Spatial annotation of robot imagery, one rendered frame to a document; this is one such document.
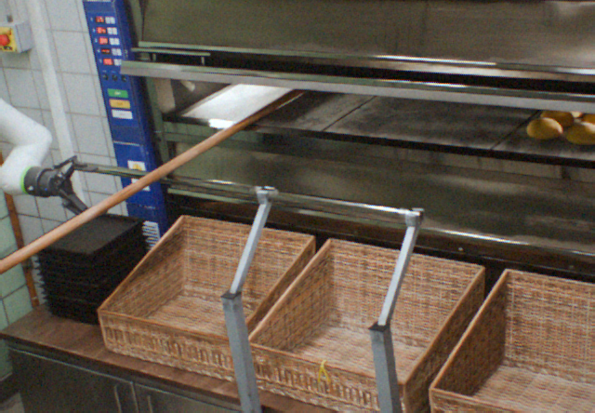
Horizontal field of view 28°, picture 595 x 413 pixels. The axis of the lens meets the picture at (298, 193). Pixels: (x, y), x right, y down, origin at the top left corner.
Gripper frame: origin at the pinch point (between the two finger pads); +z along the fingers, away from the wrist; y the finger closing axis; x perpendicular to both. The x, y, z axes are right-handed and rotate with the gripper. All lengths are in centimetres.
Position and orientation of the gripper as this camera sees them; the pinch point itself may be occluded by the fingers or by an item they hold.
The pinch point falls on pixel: (97, 191)
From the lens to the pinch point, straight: 350.4
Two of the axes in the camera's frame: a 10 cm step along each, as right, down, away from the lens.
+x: -5.7, 4.0, -7.2
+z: 8.1, 1.2, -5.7
